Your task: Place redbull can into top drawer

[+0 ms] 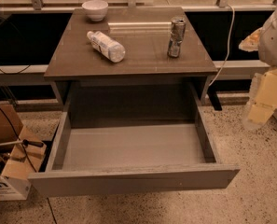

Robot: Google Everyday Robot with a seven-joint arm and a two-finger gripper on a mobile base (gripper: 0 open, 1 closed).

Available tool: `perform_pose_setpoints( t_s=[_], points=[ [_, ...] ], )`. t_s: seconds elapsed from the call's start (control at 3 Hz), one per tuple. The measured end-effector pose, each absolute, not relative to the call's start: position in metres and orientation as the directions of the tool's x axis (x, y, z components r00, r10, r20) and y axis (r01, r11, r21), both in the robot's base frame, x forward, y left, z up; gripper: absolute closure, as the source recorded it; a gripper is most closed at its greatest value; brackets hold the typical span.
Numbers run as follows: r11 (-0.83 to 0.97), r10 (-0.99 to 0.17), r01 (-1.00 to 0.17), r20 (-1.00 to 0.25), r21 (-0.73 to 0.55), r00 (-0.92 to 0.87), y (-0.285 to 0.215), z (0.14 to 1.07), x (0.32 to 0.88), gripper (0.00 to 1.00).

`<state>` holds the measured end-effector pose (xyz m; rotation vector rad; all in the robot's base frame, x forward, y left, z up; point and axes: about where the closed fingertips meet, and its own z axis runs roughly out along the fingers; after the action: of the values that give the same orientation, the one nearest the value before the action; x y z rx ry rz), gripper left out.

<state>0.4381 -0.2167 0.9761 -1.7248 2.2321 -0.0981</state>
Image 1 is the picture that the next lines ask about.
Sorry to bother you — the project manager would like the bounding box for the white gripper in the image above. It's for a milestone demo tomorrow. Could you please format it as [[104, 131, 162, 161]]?
[[239, 28, 277, 131]]

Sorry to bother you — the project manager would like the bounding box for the silver redbull can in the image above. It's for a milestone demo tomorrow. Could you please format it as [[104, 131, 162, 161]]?
[[167, 16, 186, 58]]

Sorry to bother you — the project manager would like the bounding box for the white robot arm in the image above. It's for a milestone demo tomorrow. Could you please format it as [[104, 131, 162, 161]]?
[[239, 8, 277, 130]]

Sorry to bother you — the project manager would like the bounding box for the brown cabinet with top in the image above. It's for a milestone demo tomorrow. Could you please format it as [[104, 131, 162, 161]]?
[[43, 6, 219, 110]]

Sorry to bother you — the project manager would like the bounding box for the grey open drawer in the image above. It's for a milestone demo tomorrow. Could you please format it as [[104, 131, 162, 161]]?
[[29, 82, 240, 197]]

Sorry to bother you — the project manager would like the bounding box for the clear plastic water bottle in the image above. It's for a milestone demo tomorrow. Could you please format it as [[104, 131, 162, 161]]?
[[87, 31, 126, 63]]

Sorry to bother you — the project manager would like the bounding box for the white ceramic bowl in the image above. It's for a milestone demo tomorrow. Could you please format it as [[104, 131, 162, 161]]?
[[82, 0, 108, 21]]

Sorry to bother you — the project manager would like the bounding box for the cardboard box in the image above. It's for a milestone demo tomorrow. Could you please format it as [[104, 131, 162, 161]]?
[[0, 105, 47, 201]]

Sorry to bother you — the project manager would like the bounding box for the white cable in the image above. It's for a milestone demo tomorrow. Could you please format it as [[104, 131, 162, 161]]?
[[208, 3, 236, 88]]

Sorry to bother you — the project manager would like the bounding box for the black handled tool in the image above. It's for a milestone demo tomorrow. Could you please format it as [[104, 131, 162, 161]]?
[[0, 139, 44, 147]]

